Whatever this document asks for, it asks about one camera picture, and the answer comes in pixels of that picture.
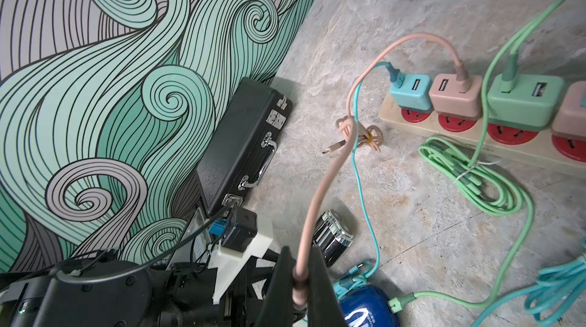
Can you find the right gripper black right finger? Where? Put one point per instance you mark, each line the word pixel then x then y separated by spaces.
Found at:
pixel 323 307

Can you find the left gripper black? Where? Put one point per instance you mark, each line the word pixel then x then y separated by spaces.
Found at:
pixel 180 297

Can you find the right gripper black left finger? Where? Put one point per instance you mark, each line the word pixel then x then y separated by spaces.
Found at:
pixel 277 308

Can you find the pink usb charger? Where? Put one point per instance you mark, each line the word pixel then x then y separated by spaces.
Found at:
pixel 448 100
pixel 569 121

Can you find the beige power strip red sockets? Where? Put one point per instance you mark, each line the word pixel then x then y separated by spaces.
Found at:
pixel 539 152

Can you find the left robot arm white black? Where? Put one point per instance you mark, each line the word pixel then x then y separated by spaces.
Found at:
pixel 66 295

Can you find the teal USB charger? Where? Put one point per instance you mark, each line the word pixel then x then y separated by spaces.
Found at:
pixel 411 92

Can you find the green USB charger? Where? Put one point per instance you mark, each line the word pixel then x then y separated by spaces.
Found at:
pixel 530 105

